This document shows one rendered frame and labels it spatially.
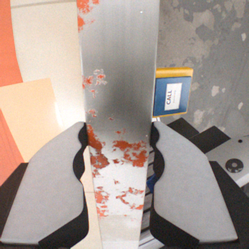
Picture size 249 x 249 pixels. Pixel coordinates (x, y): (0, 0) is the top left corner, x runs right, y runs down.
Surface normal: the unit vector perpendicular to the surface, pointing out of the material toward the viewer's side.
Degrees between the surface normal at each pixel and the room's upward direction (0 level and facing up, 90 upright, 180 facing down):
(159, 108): 0
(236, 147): 90
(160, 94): 0
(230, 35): 0
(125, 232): 16
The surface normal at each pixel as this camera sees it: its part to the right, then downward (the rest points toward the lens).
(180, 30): 0.29, 0.48
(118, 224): 0.02, 0.50
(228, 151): -0.33, -0.76
